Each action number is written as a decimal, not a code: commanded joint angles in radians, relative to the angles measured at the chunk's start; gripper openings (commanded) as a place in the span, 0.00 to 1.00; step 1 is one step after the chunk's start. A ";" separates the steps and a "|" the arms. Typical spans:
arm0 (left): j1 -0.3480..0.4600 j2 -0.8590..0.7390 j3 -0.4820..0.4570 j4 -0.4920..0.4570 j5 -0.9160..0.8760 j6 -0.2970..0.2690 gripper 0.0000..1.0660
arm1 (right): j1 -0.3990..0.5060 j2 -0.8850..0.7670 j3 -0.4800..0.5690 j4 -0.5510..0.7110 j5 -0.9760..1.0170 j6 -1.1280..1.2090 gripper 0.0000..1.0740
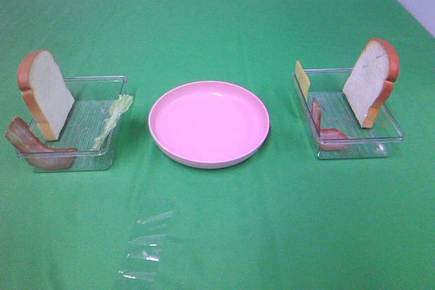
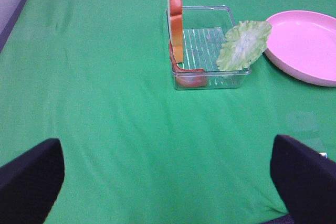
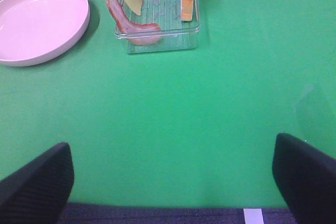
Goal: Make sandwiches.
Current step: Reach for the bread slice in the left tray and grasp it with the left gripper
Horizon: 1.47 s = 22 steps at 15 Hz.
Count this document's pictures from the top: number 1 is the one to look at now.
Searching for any green tablecloth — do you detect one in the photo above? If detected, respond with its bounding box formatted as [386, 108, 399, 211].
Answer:
[1, 0, 434, 289]

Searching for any left clear plastic tray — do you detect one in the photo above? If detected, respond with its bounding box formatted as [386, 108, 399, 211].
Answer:
[16, 75, 127, 173]

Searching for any right clear plastic tray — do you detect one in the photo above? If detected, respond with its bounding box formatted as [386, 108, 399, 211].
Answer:
[292, 68, 404, 160]

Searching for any bacon strip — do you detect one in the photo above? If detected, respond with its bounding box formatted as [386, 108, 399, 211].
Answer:
[311, 98, 348, 151]
[5, 117, 77, 170]

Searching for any yellow cheese slice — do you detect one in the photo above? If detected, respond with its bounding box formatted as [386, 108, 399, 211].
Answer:
[295, 60, 311, 101]

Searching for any clear plastic tray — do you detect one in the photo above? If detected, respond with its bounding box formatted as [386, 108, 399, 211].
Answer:
[16, 75, 127, 173]
[292, 68, 404, 160]

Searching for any green lettuce leaf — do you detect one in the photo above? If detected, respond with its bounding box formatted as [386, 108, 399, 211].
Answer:
[91, 94, 133, 151]

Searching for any pink round plate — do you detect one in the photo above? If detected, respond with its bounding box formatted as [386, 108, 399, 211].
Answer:
[148, 81, 270, 169]

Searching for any white bread slice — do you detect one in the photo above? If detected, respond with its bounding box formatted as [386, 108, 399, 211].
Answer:
[17, 50, 75, 141]
[343, 38, 400, 128]

